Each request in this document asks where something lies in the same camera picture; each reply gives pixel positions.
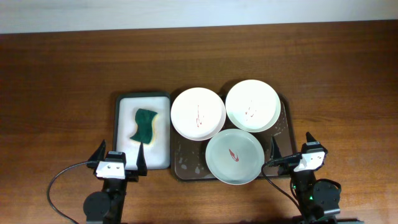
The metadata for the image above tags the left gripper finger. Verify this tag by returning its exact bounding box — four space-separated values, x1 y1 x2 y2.
136 142 147 176
86 140 106 168

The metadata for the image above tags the pale grey plate front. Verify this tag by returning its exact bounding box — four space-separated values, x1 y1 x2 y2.
205 129 265 185

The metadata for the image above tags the green and yellow sponge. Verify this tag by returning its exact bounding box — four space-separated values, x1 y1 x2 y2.
130 108 157 144

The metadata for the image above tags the white plate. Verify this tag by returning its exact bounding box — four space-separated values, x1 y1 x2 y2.
170 87 226 141
225 80 281 133

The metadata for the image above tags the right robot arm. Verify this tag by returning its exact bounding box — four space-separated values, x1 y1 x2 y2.
263 133 341 223

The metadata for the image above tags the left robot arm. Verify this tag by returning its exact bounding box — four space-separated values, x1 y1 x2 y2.
83 141 147 224

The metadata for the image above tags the black tray with soapy foam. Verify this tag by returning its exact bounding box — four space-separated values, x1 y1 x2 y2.
113 91 170 170

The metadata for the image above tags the dark brown serving tray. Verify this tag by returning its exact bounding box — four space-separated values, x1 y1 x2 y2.
170 93 297 182

